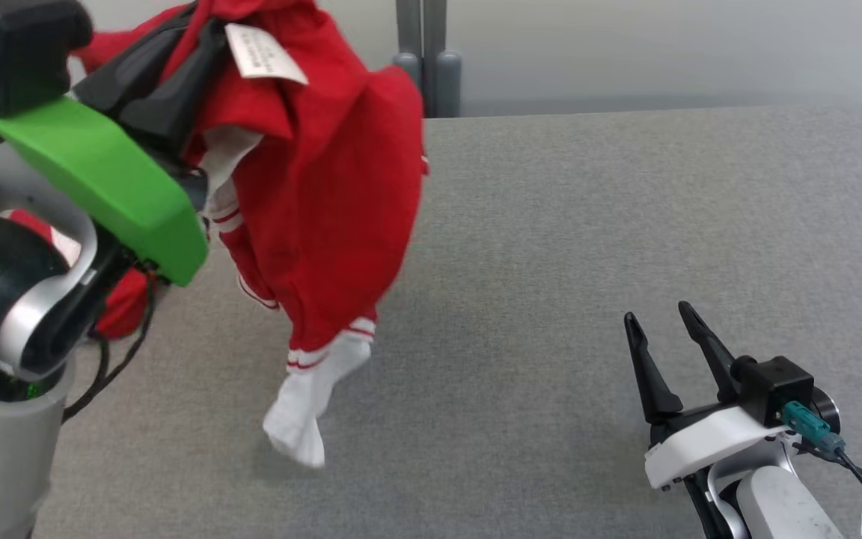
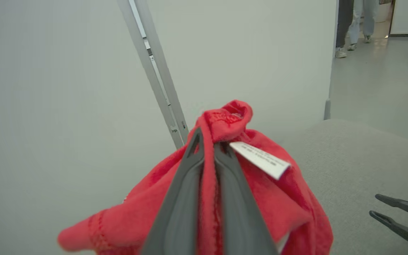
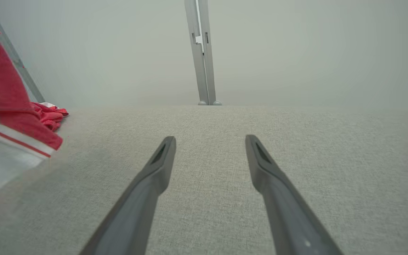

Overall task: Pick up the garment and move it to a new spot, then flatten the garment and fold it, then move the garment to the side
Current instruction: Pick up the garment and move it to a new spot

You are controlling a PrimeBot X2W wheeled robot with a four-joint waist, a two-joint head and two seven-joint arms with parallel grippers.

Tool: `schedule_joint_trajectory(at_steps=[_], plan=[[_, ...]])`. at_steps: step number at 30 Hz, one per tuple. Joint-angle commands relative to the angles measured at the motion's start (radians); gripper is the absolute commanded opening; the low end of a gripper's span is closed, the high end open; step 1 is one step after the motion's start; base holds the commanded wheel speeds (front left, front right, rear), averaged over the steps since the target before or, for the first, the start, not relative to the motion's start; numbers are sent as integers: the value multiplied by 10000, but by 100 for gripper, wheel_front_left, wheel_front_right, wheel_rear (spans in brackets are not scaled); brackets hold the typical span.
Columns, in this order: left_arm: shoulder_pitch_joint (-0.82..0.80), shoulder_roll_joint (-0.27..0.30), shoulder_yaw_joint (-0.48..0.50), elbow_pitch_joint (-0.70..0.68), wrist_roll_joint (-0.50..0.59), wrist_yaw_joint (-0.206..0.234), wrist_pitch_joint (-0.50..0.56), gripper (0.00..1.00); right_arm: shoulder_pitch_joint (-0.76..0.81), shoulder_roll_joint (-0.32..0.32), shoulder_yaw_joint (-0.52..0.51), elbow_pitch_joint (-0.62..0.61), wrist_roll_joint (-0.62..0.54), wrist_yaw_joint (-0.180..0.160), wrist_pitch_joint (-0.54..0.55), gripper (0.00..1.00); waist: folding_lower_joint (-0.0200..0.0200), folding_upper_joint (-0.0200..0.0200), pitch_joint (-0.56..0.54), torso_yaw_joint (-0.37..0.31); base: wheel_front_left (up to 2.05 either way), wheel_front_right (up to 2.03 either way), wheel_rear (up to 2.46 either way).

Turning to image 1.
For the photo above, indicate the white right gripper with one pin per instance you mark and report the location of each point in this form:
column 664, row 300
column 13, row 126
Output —
column 708, row 442

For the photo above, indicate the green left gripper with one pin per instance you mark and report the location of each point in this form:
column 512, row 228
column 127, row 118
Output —
column 117, row 180

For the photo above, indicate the red shorts thin white stripes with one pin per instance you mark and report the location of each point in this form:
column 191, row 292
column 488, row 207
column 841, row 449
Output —
column 326, row 195

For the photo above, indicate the red garment broad white stripe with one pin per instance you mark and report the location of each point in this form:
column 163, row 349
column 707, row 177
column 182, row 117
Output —
column 123, row 303

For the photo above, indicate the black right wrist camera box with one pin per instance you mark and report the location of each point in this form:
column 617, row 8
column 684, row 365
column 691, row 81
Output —
column 775, row 389

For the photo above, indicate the grey cylinder post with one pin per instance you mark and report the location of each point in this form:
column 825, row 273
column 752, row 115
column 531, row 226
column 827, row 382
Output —
column 447, row 82
column 407, row 71

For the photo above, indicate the grey vertical frame bar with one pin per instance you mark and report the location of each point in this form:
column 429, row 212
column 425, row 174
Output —
column 421, row 30

